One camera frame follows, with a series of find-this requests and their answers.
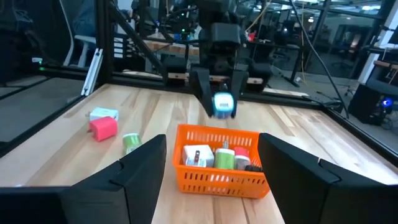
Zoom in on silver aluminium extrusion bar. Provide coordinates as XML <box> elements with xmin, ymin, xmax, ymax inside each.
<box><xmin>80</xmin><ymin>48</ymin><xmax>103</xmax><ymax>96</ymax></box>

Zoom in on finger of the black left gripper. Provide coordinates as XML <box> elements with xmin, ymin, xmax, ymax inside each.
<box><xmin>229</xmin><ymin>70</ymin><xmax>249</xmax><ymax>118</ymax></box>
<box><xmin>188</xmin><ymin>67</ymin><xmax>215</xmax><ymax>118</ymax></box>

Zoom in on large white cube charger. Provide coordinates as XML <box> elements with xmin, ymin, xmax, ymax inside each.
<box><xmin>182</xmin><ymin>144</ymin><xmax>215</xmax><ymax>168</ymax></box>

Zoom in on small white wall charger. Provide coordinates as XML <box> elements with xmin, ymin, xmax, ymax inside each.
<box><xmin>86</xmin><ymin>106</ymin><xmax>120</xmax><ymax>122</ymax></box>

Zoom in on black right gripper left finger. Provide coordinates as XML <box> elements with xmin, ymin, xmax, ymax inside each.
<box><xmin>0</xmin><ymin>134</ymin><xmax>167</xmax><ymax>224</ymax></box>

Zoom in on magenta cube wall charger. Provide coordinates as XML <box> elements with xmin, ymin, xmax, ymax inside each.
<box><xmin>88</xmin><ymin>116</ymin><xmax>119</xmax><ymax>142</ymax></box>

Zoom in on black computer with blue light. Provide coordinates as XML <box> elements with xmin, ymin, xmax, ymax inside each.
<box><xmin>348</xmin><ymin>82</ymin><xmax>398</xmax><ymax>125</ymax></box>

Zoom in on thin black cable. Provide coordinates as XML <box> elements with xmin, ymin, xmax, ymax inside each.
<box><xmin>287</xmin><ymin>0</ymin><xmax>351</xmax><ymax>119</ymax></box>

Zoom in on pink and white wall charger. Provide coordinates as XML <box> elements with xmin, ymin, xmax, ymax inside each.
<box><xmin>233</xmin><ymin>146</ymin><xmax>251</xmax><ymax>171</ymax></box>

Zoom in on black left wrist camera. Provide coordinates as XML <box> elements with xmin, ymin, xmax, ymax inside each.
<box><xmin>198</xmin><ymin>22</ymin><xmax>242</xmax><ymax>49</ymax></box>

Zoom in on green and white wall charger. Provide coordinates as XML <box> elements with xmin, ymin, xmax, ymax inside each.
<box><xmin>121</xmin><ymin>133</ymin><xmax>143</xmax><ymax>156</ymax></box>
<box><xmin>213</xmin><ymin>140</ymin><xmax>236</xmax><ymax>170</ymax></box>

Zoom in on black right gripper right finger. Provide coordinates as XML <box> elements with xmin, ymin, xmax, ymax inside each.
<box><xmin>257</xmin><ymin>133</ymin><xmax>398</xmax><ymax>224</ymax></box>

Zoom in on teal and white wall charger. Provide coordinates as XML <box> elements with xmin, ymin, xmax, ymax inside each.
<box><xmin>212</xmin><ymin>91</ymin><xmax>235</xmax><ymax>120</ymax></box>

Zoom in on person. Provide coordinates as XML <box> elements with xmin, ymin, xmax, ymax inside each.
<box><xmin>73</xmin><ymin>0</ymin><xmax>97</xmax><ymax>38</ymax></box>

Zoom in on white chair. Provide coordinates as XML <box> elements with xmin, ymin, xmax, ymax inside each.
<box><xmin>63</xmin><ymin>0</ymin><xmax>97</xmax><ymax>68</ymax></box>

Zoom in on orange plastic basket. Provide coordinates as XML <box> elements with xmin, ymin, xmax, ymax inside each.
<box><xmin>172</xmin><ymin>123</ymin><xmax>271</xmax><ymax>200</ymax></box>

